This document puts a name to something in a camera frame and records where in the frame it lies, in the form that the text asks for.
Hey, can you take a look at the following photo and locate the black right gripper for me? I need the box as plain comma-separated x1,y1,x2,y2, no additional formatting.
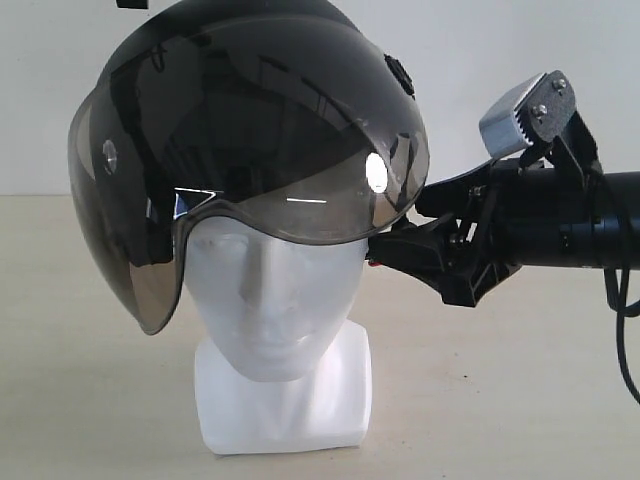
369,160,599,305

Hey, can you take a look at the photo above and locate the black motorcycle helmet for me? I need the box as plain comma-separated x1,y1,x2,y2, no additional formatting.
67,1,430,335

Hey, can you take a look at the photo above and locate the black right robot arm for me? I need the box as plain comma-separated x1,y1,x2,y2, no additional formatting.
367,159,639,308

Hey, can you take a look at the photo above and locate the white mannequin head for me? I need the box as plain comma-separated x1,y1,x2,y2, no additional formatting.
184,217,372,455

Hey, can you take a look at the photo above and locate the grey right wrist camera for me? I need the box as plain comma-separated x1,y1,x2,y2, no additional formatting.
479,70,577,159

